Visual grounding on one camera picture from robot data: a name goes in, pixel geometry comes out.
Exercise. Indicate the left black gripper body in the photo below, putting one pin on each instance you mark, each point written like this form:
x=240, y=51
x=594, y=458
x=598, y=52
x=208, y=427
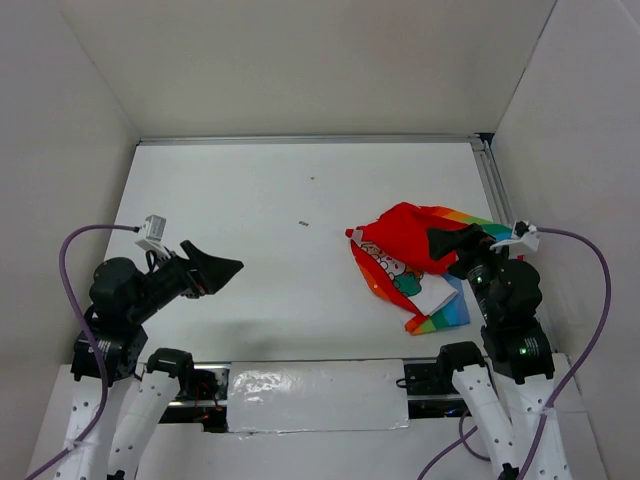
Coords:
x=167, y=281

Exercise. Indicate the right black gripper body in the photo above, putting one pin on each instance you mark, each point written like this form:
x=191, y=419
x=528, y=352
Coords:
x=477, y=264

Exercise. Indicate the colourful rainbow kids jacket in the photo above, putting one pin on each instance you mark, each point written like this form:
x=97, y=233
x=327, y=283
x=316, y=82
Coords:
x=393, y=256

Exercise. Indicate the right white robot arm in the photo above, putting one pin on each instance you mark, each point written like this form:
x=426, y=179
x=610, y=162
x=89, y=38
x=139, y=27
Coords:
x=508, y=383

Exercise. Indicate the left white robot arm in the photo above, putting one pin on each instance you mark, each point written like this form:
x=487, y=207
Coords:
x=113, y=413

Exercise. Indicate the white taped front panel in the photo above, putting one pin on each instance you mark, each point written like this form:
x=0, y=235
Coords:
x=291, y=397

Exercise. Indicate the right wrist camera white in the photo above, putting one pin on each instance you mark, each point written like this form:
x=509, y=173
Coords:
x=524, y=240

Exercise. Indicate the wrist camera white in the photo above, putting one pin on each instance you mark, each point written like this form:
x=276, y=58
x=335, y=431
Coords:
x=524, y=240
x=149, y=236

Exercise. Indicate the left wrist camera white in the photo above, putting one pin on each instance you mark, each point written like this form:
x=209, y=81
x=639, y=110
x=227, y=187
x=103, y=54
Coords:
x=149, y=236

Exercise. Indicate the aluminium frame rail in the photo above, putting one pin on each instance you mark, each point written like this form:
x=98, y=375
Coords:
x=300, y=295

